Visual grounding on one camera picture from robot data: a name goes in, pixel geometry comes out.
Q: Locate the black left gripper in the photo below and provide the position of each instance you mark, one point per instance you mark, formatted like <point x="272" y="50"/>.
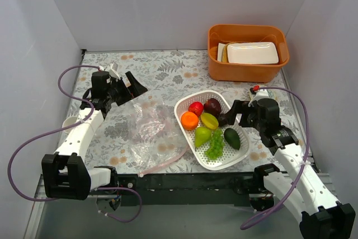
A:
<point x="123" y="92"/>

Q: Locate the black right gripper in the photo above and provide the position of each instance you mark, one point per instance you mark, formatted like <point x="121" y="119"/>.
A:
<point x="239" y="113"/>

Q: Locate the dark green avocado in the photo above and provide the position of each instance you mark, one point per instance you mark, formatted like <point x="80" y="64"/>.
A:
<point x="232" y="138"/>

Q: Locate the dark purple fruit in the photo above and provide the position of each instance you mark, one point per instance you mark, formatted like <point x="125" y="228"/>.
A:
<point x="212" y="106"/>

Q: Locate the green grape bunch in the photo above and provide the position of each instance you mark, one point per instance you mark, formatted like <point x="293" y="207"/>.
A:
<point x="216" y="145"/>

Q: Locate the green pear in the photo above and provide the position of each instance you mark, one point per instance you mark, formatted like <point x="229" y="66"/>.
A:
<point x="202" y="135"/>

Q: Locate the clear zip top bag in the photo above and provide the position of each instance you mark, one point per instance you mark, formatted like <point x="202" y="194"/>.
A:
<point x="155" y="138"/>

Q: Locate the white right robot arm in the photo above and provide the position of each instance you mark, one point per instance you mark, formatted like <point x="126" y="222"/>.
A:
<point x="319" y="213"/>

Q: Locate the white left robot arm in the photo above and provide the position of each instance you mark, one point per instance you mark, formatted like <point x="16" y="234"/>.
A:
<point x="64" y="172"/>

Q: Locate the yellow star fruit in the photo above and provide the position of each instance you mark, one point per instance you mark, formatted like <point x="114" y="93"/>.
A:
<point x="209" y="120"/>

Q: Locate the red strawberry fruit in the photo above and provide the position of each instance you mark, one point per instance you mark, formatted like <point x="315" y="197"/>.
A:
<point x="197" y="108"/>

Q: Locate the orange fruit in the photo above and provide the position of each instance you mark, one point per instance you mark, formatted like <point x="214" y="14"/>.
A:
<point x="189" y="121"/>

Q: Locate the white perforated plastic basket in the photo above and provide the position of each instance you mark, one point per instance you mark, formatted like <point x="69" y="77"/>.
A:
<point x="230" y="156"/>

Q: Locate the floral table mat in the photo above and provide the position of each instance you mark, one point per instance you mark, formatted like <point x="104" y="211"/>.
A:
<point x="170" y="76"/>

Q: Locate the small patterned bowl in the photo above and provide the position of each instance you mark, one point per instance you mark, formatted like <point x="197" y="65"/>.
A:
<point x="272" y="95"/>

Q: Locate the orange plastic tub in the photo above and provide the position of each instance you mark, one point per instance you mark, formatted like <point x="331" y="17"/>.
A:
<point x="228" y="34"/>

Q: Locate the white cup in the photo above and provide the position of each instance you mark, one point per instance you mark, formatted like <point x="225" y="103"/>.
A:
<point x="67" y="122"/>

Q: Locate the yellow plate in tub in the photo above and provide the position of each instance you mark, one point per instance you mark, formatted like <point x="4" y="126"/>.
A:
<point x="222" y="55"/>

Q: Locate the white rectangular plate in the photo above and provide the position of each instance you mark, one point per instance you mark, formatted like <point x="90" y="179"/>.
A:
<point x="252" y="53"/>

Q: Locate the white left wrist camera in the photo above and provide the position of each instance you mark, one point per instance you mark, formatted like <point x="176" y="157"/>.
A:
<point x="112" y="69"/>

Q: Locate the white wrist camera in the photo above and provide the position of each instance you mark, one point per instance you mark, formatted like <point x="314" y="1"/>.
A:
<point x="112" y="69"/>
<point x="256" y="93"/>

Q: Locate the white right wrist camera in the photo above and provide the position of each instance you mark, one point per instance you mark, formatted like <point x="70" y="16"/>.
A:
<point x="256" y="93"/>

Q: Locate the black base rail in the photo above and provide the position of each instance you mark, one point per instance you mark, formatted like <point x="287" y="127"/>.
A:
<point x="239" y="189"/>

